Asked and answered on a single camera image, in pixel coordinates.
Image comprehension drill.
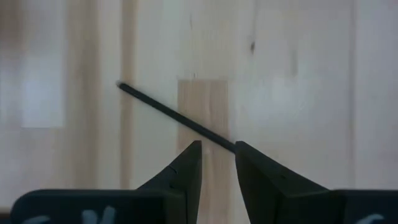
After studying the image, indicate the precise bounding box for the long thin black makeup brush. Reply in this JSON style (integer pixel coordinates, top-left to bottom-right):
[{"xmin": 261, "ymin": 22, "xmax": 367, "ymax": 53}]
[{"xmin": 115, "ymin": 80, "xmax": 238, "ymax": 154}]

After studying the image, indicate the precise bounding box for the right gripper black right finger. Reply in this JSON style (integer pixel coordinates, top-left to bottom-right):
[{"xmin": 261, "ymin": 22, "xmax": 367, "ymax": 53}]
[{"xmin": 235, "ymin": 141, "xmax": 341, "ymax": 224}]

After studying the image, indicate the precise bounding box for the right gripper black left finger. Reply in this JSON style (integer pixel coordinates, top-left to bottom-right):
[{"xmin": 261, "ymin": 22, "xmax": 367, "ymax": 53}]
[{"xmin": 136, "ymin": 140, "xmax": 203, "ymax": 224}]

